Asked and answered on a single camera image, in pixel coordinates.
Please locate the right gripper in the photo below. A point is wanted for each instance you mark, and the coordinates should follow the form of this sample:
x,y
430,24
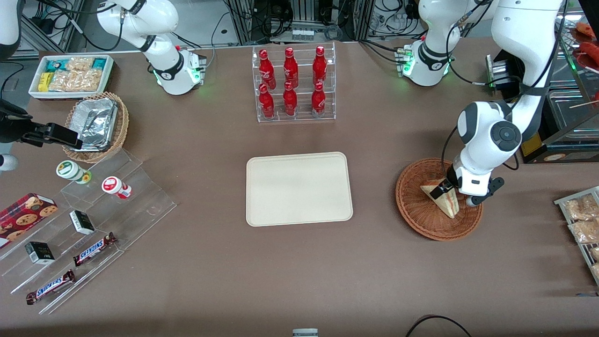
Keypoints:
x,y
14,125

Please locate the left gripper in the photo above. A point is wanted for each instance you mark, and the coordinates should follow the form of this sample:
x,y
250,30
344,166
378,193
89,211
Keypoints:
x,y
450,179

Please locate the triangular sandwich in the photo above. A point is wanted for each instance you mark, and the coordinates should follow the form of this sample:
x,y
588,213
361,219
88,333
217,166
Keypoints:
x,y
448,206

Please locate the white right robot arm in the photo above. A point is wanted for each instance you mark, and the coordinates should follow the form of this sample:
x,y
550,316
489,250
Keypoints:
x,y
173,70

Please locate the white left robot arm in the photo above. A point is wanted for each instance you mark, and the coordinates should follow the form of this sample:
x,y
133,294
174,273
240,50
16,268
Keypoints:
x,y
477,140

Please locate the brown round wicker basket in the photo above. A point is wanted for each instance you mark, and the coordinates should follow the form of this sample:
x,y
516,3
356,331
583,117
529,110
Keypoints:
x,y
416,210

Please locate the light tan wicker basket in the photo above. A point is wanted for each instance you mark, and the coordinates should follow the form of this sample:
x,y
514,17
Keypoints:
x,y
122,126

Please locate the tray of packaged crackers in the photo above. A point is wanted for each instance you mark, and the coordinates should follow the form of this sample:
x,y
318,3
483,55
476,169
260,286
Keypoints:
x,y
559,201

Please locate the cream rectangular serving tray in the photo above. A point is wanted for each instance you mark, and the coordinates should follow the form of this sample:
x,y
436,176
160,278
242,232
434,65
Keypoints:
x,y
299,189

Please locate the green sunflower yoghurt cup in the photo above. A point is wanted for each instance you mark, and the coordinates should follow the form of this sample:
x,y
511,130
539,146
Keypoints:
x,y
70,169

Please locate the white rectangular snack bin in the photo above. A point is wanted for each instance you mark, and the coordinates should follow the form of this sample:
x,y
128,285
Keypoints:
x,y
32,91

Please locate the aluminium foil container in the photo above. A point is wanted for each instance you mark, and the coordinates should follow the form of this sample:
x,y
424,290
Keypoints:
x,y
96,121

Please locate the yellow snack packet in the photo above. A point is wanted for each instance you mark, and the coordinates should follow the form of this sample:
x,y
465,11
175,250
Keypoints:
x,y
44,82

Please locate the clear cracker packet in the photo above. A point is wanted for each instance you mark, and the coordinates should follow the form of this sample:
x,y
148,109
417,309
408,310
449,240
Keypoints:
x,y
79,63
75,80

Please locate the teal snack packet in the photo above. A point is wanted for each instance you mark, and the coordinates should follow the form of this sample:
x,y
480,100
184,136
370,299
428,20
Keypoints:
x,y
99,63
56,65

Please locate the red strawberry yoghurt cup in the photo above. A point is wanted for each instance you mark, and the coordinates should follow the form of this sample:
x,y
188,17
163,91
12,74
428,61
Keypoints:
x,y
112,185

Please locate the red tartan cookie box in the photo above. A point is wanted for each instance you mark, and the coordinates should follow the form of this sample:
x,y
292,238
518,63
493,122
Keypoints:
x,y
23,220

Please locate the small black carton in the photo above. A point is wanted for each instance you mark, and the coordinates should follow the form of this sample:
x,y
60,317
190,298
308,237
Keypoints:
x,y
82,222
40,252

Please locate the clear acrylic stepped shelf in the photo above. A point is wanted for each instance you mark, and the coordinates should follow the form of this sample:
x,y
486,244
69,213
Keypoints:
x,y
145,206
61,255

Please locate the Snickers chocolate bar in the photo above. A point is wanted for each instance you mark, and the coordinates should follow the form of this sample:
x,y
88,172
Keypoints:
x,y
93,249
50,287

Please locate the black glass food warmer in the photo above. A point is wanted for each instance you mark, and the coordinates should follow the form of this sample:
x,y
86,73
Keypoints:
x,y
580,150

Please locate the clear bagged snack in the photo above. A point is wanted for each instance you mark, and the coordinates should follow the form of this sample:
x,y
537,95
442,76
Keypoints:
x,y
585,231
595,253
582,208

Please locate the red cola bottle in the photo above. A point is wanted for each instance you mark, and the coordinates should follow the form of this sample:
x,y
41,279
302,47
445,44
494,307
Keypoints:
x,y
318,99
266,103
290,68
319,65
290,100
266,70

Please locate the wooden skewer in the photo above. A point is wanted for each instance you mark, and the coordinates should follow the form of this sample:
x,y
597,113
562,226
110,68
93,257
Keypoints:
x,y
585,104

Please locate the clear acrylic bottle rack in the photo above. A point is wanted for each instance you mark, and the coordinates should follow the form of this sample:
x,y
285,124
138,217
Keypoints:
x,y
304,117

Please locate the red sausage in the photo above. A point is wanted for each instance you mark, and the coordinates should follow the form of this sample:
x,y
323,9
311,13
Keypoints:
x,y
587,29
590,50

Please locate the small grey device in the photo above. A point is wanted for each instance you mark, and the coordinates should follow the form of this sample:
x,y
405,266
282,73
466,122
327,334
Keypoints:
x,y
305,333

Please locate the white power strip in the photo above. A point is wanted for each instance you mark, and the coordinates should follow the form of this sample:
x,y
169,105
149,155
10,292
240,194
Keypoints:
x,y
303,34

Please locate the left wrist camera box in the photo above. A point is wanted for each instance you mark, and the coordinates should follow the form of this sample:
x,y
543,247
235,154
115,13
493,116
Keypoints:
x,y
489,189

